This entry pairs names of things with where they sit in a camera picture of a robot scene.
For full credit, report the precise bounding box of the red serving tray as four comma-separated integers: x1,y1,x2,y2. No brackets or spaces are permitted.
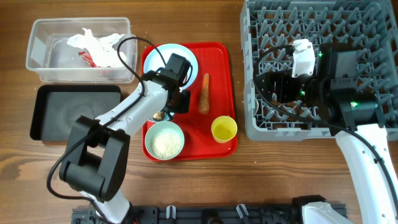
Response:
172,42,238,161

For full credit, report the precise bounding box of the orange carrot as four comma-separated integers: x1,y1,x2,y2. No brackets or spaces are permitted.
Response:
198,73,210,114

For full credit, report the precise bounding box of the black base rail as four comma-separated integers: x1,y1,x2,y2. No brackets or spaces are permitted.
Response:
71,204,299,224

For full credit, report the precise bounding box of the brown food scrap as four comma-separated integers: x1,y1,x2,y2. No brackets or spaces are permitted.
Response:
152,111,165,122

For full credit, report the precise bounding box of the yellow plastic cup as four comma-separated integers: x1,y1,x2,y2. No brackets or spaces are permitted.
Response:
211,116,238,143

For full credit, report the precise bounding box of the white rice pile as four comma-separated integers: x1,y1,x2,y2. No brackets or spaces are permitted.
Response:
151,129,182,159

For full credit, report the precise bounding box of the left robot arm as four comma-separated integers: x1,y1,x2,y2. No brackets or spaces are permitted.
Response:
59,54,192,223

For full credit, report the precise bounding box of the light blue plate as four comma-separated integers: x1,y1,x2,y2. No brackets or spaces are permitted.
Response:
143,44,198,90

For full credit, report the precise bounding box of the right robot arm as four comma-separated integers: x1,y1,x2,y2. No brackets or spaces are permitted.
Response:
252,44,397,223

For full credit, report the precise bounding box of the light green bowl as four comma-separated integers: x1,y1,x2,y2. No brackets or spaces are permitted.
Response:
144,121,185,161

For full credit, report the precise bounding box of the white napkin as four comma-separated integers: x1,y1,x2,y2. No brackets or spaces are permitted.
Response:
67,28,127,67

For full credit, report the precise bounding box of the red snack wrapper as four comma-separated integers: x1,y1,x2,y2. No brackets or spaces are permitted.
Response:
78,51,97,68

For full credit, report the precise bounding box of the light blue bowl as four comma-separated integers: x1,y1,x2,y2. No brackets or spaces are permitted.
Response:
148,111,170,123

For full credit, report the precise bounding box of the grey dishwasher rack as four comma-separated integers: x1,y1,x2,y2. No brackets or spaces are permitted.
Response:
239,1,397,141

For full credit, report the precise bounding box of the black waste tray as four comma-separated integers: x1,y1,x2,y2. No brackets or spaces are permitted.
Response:
30,85,122,141

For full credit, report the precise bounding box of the clear plastic bin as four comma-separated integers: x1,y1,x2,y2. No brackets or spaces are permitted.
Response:
25,17,134,83

